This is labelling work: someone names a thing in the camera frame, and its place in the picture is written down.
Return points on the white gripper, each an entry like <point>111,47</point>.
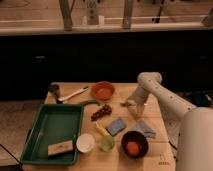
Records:
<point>136,102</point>

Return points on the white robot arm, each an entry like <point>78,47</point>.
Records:
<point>195,142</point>

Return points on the green plastic cup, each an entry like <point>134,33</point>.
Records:
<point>107,143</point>

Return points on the white plastic cup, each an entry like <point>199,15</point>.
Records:
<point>85,143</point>

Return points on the blue cloth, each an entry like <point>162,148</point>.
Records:
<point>142,127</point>

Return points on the dark grape bunch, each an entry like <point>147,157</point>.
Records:
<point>104,110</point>

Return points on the dark bowl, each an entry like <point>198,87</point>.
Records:
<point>141,141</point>

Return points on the blue sponge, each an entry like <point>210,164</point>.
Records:
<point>116,126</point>

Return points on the orange bowl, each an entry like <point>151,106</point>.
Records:
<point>102,90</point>

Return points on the orange ball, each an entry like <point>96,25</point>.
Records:
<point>132,148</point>

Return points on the green curved vegetable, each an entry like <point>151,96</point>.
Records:
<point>88,102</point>

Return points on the white spoon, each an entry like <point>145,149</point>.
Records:
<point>79,91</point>

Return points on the wooden block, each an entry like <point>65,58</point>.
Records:
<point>60,148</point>

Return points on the black round brush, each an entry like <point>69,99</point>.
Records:
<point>54,90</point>

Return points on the green plastic tray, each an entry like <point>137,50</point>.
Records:
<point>54,123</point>

